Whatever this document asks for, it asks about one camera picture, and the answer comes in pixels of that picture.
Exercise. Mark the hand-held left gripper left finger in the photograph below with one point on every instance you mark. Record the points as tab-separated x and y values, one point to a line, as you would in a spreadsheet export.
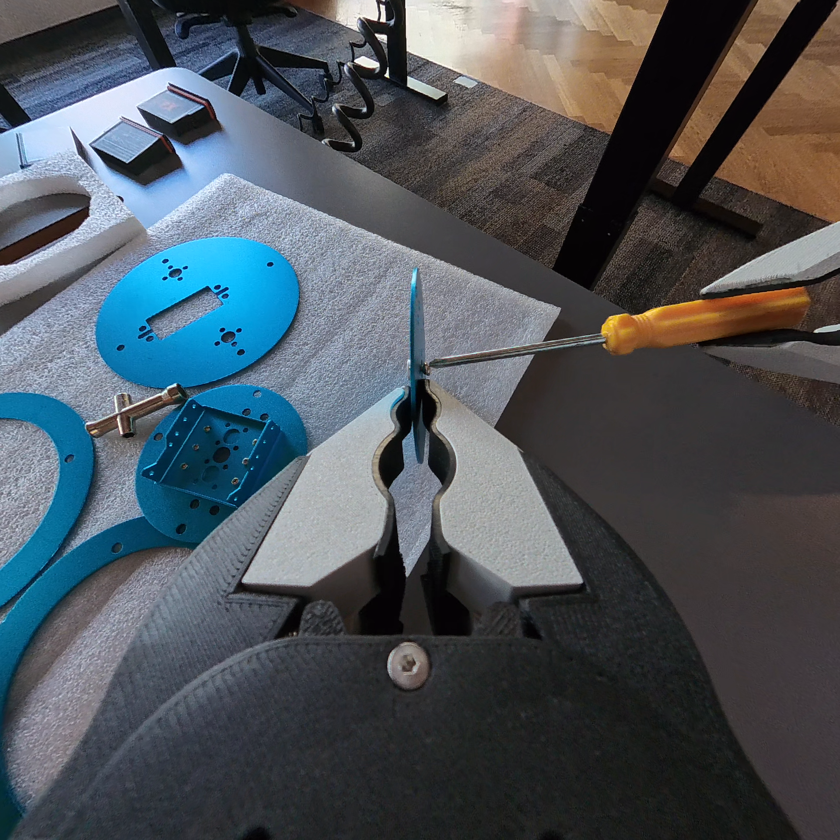
322	525

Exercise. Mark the black star stand base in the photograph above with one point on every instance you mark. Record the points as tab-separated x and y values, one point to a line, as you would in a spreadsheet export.
250	53

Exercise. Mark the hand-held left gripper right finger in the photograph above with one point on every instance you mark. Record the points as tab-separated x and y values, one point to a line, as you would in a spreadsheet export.
505	525

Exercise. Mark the grey desk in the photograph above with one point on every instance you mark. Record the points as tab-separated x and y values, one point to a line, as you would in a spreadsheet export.
683	525

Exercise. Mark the black flat device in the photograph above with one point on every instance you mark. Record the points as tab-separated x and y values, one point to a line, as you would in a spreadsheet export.
131	145
177	112

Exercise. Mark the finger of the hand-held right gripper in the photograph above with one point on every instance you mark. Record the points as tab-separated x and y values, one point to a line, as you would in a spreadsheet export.
788	357
788	263

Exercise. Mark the small blue round plate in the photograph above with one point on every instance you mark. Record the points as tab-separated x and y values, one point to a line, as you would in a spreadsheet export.
416	328

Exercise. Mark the white foam frame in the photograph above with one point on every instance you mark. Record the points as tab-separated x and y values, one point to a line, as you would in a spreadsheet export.
99	243

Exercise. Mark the black desk leg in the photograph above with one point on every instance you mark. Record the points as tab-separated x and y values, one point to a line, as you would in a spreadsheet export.
407	79
742	118
650	145

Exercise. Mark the blue disc with bracket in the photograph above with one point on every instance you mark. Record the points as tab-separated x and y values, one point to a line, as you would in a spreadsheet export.
217	453

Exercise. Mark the white foam sheet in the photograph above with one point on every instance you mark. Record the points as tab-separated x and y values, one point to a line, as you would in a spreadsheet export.
355	289

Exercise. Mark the large blue round plate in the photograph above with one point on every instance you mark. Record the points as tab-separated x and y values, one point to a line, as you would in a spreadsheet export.
256	282

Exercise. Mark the metal cross wrench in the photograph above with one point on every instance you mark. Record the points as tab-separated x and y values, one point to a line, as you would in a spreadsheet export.
131	414

